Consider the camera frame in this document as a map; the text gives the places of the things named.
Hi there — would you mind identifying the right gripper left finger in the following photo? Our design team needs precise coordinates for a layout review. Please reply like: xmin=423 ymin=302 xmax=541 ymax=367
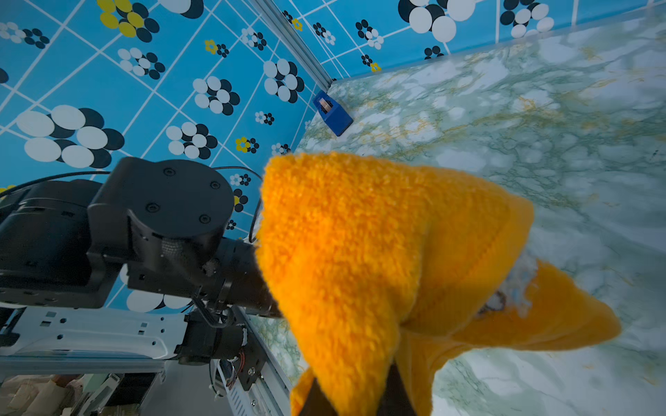
xmin=298 ymin=381 xmax=338 ymax=416

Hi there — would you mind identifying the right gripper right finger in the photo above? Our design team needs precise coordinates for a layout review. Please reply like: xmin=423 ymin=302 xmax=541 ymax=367
xmin=376 ymin=362 xmax=416 ymax=416

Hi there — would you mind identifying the orange towel cloth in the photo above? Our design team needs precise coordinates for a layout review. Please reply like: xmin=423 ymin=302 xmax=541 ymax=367
xmin=257 ymin=153 xmax=621 ymax=415

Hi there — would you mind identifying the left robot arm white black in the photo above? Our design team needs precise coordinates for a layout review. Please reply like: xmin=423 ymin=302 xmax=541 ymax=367
xmin=1 ymin=158 xmax=279 ymax=365

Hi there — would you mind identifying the blue tape dispenser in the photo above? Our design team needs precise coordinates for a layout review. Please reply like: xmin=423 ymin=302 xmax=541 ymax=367
xmin=313 ymin=91 xmax=353 ymax=137

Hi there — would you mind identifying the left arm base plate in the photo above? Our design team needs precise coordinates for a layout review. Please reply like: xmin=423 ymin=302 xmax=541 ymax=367
xmin=210 ymin=332 xmax=268 ymax=397

